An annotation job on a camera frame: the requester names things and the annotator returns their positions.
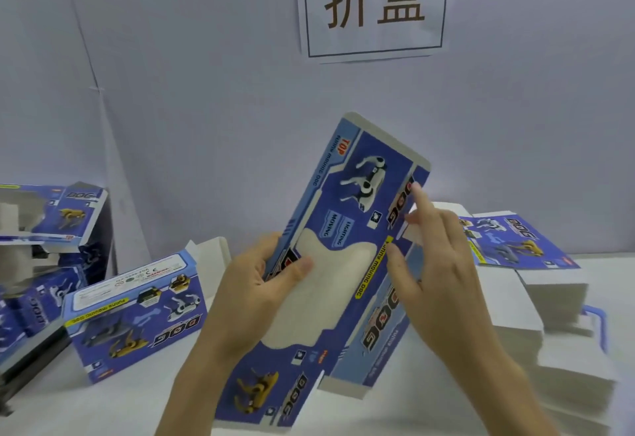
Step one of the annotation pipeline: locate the person's left hand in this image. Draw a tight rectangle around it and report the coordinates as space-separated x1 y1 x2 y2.
198 232 316 369

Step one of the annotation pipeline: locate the person's right hand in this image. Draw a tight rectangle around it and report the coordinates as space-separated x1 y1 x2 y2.
385 181 499 365

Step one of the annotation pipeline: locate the blue dog-print cardboard box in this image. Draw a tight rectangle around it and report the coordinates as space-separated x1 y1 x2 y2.
213 112 434 432
63 237 232 384

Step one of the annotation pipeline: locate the stack of boxes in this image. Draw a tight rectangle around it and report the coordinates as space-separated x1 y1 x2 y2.
402 201 618 434

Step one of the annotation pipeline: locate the pile of blue boxes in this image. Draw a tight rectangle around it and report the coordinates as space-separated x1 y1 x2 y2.
0 181 115 363

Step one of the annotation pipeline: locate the person's right forearm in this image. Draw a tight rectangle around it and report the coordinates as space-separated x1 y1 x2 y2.
458 334 564 436

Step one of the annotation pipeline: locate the person's left forearm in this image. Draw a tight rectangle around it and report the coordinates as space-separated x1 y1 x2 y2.
155 344 244 436

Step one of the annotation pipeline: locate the white paper wall sign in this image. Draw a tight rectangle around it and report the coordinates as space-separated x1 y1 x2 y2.
294 0 454 63

